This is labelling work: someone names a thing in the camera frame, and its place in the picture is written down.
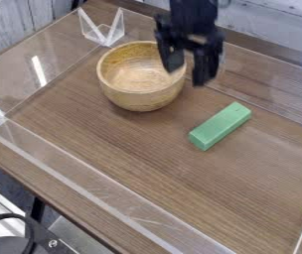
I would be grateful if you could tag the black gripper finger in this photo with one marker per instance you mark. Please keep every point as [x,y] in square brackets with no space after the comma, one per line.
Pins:
[206,65]
[172,53]

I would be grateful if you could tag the black metal table leg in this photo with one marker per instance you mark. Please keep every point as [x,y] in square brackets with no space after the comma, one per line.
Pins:
[38,210]

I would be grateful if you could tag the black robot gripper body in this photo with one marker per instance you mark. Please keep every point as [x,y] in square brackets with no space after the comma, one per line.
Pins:
[188,28]

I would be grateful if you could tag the light wooden bowl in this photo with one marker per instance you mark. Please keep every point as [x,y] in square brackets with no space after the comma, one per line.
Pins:
[134,80]

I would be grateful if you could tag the clear acrylic tray wall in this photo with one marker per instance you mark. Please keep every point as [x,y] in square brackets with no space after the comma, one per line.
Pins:
[121,172]

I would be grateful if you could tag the green rectangular block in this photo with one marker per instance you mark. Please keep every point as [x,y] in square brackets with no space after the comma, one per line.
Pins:
[214,129]

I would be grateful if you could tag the clear acrylic corner bracket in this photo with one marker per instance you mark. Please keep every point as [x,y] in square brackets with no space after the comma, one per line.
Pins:
[102,34]

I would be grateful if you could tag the black metal base plate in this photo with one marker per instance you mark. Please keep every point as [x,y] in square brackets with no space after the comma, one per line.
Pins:
[48,243]

